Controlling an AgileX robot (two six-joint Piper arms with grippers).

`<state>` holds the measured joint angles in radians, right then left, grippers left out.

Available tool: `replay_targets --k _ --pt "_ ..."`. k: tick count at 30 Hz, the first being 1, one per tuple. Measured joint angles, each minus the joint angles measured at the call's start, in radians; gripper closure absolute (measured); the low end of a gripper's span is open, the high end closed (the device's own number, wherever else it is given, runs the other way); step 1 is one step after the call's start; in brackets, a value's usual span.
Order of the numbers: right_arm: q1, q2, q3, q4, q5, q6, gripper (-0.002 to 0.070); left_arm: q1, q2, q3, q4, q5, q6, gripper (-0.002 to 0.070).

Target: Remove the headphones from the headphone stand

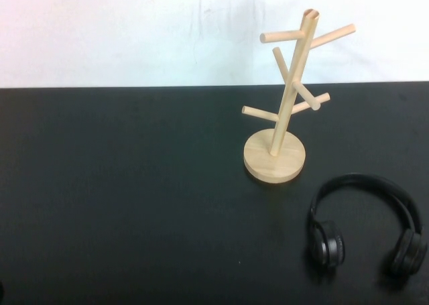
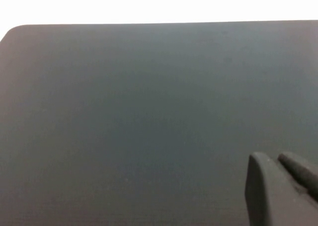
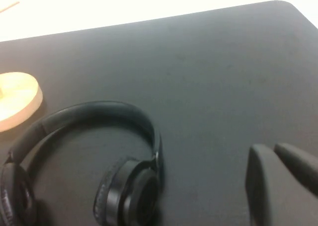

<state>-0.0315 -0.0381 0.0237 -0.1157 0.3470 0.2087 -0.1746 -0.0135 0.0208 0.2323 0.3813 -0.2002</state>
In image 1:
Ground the black over-ear headphones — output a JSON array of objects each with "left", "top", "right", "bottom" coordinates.
[{"left": 308, "top": 173, "right": 429, "bottom": 281}]

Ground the wooden tree-shaped headphone stand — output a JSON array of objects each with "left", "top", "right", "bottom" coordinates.
[{"left": 241, "top": 9, "right": 355, "bottom": 185}]

